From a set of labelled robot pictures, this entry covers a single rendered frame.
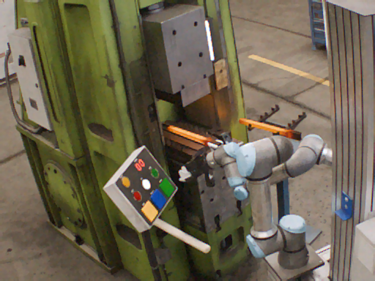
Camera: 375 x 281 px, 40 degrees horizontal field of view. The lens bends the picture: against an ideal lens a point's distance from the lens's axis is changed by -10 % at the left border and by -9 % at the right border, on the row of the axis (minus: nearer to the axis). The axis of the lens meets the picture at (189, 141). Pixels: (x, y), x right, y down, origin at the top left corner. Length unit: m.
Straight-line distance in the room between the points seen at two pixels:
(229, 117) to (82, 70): 0.96
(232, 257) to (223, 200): 0.48
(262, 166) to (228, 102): 1.33
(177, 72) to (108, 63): 0.37
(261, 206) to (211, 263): 1.32
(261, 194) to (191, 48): 1.01
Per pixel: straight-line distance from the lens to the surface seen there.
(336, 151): 2.10
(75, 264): 4.06
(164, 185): 2.77
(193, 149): 3.11
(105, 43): 2.72
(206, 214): 3.22
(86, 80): 3.12
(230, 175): 2.49
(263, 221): 2.26
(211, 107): 3.35
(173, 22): 2.78
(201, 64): 2.96
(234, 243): 3.63
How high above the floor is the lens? 2.52
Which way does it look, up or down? 29 degrees down
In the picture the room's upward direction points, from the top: 10 degrees counter-clockwise
